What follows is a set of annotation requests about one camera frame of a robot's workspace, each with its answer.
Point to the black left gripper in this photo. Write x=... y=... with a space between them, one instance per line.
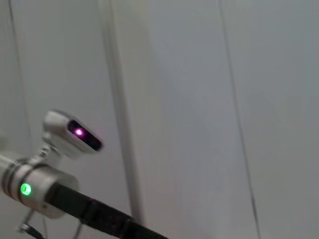
x=94 y=211

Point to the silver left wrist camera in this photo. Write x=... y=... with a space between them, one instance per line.
x=69 y=134

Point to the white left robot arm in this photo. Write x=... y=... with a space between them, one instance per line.
x=32 y=184

